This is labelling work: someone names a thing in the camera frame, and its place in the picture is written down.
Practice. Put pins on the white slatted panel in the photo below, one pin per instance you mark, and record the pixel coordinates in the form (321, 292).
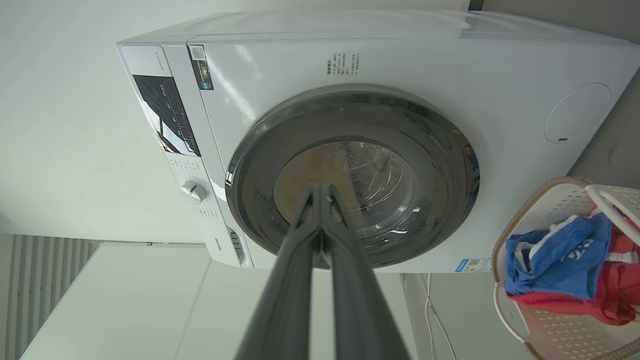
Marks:
(35, 280)

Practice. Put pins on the white perforated laundry basket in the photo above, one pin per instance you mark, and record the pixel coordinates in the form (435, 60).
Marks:
(560, 330)

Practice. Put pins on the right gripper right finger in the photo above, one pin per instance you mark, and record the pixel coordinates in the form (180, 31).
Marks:
(357, 290)

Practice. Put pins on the blue garment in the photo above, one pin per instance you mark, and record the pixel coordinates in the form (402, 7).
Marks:
(565, 260)

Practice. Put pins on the white front-load washing machine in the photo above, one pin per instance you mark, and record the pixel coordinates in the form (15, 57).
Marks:
(280, 65)

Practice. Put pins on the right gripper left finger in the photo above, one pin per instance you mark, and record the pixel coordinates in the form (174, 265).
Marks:
(285, 280)

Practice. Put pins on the red garment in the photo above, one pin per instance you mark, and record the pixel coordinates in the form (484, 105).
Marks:
(620, 285)

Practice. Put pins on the white cabinet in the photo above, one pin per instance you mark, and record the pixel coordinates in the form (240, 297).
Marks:
(140, 310)

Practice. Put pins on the steel washing drum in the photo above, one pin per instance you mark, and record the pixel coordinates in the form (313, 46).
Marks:
(385, 185)

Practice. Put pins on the blue energy label sticker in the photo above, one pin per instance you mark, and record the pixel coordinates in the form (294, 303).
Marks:
(472, 265)

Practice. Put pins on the dark QR code sticker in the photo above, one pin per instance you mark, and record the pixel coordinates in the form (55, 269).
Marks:
(201, 70)

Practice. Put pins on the washer door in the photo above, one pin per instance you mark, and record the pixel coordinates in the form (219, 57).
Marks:
(255, 170)

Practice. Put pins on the black control display panel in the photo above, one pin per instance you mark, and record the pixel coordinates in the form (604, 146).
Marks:
(167, 112)

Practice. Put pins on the round filter cover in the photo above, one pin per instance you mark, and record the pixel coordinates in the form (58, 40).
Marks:
(577, 112)

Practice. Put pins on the white control knob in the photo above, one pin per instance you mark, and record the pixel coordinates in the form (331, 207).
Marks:
(194, 191)

